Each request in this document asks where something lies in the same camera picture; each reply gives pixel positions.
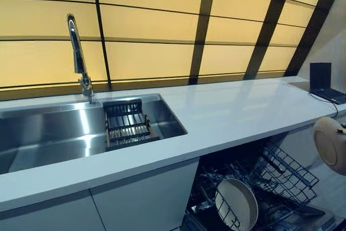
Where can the stainless steel sink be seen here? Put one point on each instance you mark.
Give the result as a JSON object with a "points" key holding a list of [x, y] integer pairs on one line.
{"points": [[54, 133]]}

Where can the dishwasher plate rack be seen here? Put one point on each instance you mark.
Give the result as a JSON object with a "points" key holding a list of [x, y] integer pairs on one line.
{"points": [[205, 182]]}

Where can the black laptop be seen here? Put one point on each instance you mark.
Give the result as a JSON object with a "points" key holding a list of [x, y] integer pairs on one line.
{"points": [[321, 79]]}

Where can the chrome kitchen faucet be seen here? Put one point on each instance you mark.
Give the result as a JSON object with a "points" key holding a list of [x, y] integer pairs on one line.
{"points": [[77, 52]]}

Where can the beige round plate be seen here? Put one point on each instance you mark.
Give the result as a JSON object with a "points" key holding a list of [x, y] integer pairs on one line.
{"points": [[240, 206], [329, 144]]}

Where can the robot right hand dark palm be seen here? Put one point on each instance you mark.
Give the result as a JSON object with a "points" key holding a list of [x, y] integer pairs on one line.
{"points": [[342, 129]]}

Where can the black dish rack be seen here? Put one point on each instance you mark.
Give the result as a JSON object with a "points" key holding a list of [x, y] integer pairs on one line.
{"points": [[129, 133]]}

